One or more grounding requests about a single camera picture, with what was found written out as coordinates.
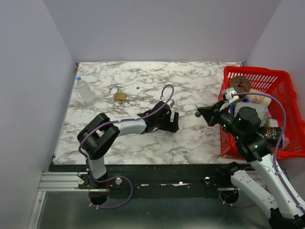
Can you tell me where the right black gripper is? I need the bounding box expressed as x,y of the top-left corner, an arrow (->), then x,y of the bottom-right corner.
198,99 -> 244,139

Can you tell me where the large brass padlock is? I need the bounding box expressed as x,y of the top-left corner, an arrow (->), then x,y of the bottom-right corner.
109,85 -> 127,101

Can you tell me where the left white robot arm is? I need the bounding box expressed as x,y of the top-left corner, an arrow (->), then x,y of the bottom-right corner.
77,99 -> 179,188

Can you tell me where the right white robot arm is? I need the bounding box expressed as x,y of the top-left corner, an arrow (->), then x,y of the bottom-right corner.
195,101 -> 305,229

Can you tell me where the brown round wooden block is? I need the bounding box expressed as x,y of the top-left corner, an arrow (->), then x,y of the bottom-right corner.
229,75 -> 252,93

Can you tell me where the beige printed cylinder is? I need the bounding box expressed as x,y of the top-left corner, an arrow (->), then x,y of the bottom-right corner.
245,94 -> 272,106

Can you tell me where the grey printed pouch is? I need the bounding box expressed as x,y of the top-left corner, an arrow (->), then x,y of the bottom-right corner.
234,102 -> 269,127

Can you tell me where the black printed can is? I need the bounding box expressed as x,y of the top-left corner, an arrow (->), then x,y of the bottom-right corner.
258,126 -> 282,147

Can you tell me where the red plastic basket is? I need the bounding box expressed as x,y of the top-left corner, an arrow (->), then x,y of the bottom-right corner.
218,66 -> 305,160

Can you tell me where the clear plastic water bottle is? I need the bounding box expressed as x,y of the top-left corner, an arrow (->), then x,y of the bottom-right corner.
76,77 -> 94,104

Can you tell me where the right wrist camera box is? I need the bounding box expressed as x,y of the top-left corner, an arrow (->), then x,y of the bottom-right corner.
220,87 -> 240,111

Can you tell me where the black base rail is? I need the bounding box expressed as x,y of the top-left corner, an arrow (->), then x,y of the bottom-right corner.
49,163 -> 267,208

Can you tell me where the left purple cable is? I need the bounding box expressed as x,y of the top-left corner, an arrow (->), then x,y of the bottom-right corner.
78,84 -> 174,209

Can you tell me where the aluminium frame rail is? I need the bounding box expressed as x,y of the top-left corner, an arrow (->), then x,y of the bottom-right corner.
38,172 -> 79,192

